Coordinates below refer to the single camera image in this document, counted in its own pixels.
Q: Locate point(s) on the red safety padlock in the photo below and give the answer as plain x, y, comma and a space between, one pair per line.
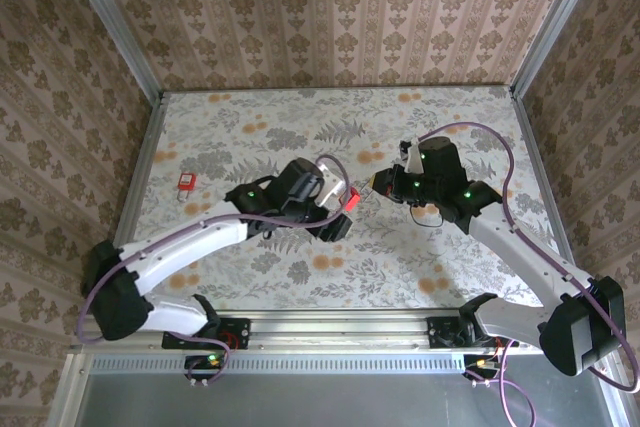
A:
352, 200
186, 181

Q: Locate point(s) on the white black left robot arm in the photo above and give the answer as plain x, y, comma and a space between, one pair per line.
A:
190, 242

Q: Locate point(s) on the small black controller board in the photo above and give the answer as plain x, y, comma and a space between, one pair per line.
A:
480, 363
202, 363

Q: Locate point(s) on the grey metal panel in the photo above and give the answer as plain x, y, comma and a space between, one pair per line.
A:
325, 402

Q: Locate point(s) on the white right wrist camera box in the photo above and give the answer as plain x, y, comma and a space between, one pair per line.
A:
412, 159

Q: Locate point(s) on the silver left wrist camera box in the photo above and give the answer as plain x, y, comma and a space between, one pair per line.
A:
330, 187

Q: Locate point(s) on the aluminium table edge rail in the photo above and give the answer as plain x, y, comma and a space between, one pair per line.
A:
534, 157
144, 157

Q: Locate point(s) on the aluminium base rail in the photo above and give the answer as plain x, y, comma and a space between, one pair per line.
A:
340, 332

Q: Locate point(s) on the aluminium frame post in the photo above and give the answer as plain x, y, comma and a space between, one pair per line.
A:
555, 22
114, 22

